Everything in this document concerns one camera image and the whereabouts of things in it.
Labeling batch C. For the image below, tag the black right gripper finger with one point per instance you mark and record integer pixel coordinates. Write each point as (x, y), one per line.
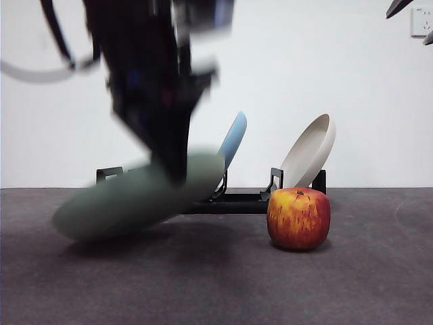
(429, 38)
(398, 7)

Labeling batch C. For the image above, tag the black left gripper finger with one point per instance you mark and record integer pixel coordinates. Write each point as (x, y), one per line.
(169, 128)

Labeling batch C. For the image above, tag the green plate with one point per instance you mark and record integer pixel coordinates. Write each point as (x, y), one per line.
(118, 210)

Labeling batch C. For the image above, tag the red yellow apple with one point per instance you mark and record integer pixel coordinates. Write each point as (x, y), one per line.
(297, 220)

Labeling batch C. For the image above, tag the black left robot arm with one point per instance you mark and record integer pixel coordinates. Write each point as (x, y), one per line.
(135, 40)

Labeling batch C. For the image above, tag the blue plate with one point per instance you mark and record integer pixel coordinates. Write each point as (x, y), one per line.
(236, 135)

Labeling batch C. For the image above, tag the black plate rack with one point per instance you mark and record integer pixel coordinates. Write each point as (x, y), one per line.
(236, 206)

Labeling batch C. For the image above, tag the cream plate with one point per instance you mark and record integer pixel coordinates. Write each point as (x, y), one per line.
(311, 152)

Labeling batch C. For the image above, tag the white wall socket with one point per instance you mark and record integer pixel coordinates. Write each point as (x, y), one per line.
(418, 25)

